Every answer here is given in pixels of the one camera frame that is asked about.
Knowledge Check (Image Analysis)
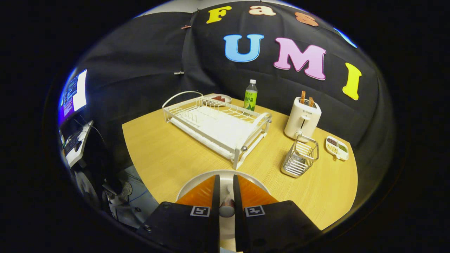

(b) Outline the black keyboard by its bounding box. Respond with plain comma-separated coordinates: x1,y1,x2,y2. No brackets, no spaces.
64,135,82,156

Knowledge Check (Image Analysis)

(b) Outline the white wire dish rack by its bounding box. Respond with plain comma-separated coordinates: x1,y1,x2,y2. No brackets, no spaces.
162,91,272,170

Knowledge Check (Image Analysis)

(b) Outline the white plate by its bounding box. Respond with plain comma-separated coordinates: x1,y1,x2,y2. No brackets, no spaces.
176,170,271,240

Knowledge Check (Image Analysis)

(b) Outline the white toaster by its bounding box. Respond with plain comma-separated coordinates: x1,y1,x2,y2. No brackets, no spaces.
284,97,322,143

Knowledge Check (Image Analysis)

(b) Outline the metal wire basket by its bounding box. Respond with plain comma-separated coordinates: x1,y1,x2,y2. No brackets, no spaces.
280,135,320,178

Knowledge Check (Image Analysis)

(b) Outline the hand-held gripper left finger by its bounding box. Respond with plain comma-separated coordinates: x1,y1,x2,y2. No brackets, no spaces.
136,175,221,253

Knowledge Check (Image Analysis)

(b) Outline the black backdrop cloth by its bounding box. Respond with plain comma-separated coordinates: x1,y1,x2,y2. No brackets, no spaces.
76,0,394,211

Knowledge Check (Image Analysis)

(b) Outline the white divided bean dish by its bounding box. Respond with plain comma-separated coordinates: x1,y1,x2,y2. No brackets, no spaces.
325,136,349,161

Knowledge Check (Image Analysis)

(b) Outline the white side desk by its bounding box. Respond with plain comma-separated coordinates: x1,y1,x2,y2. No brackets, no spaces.
62,121,94,168

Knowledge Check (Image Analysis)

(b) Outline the small grey plate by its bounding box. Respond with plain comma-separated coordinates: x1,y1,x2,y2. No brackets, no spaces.
203,93,232,105

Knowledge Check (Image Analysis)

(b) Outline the green label drink bottle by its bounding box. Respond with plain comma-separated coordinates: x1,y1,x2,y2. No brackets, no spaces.
244,79,258,111

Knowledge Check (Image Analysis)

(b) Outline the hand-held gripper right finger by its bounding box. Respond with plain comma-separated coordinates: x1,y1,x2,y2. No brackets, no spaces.
233,175,322,253

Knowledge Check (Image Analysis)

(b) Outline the red checked handle spoon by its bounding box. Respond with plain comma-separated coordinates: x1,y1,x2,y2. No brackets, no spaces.
219,183,235,218

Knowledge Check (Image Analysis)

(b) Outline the computer monitor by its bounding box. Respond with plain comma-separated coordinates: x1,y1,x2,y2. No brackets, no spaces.
58,69,88,124

